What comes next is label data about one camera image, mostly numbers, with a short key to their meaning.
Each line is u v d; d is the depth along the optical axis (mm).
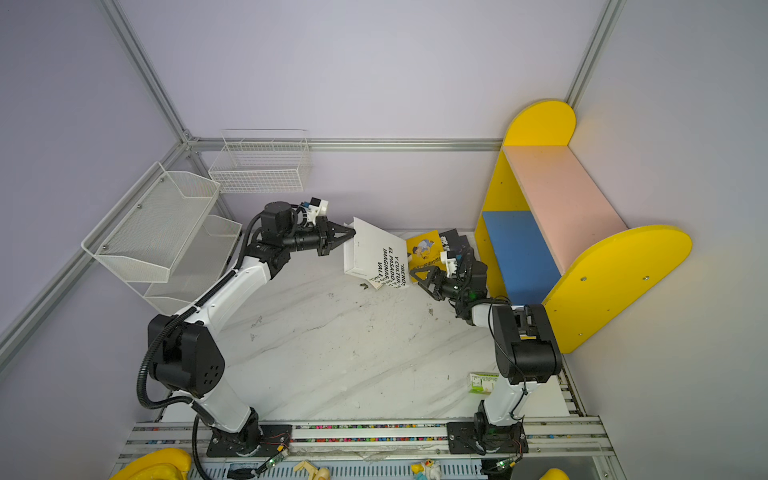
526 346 493
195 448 713
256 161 954
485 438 674
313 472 685
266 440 744
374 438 751
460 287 815
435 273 818
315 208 749
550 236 657
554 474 666
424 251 1110
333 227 734
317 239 702
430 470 668
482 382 785
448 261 861
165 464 674
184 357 453
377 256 845
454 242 1142
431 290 911
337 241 730
